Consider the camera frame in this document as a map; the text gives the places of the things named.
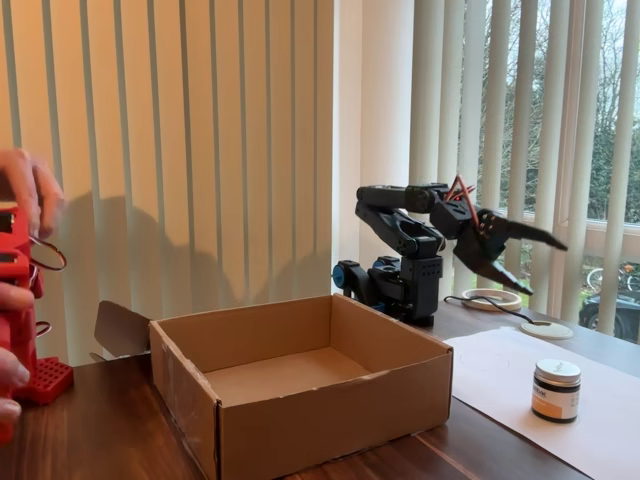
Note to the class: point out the small jar with silver lid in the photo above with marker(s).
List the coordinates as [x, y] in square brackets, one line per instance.
[555, 395]

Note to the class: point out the red leader robot arm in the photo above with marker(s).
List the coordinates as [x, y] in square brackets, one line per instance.
[47, 380]

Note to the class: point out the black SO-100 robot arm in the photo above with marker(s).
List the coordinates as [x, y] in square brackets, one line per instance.
[400, 235]

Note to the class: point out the open cardboard box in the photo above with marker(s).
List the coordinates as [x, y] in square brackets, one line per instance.
[325, 425]

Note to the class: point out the person right hand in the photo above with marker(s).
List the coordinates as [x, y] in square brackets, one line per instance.
[35, 180]

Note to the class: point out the person left hand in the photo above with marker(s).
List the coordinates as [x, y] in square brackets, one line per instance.
[12, 297]

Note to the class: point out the masking tape roll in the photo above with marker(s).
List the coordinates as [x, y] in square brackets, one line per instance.
[515, 301]

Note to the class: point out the vertical window blinds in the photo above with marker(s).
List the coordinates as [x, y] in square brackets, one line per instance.
[520, 150]
[200, 125]

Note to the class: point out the dark parked vehicle outside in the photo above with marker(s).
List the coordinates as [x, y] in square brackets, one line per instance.
[589, 312]

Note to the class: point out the white paper with drawn circles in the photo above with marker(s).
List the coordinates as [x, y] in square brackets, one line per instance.
[495, 380]

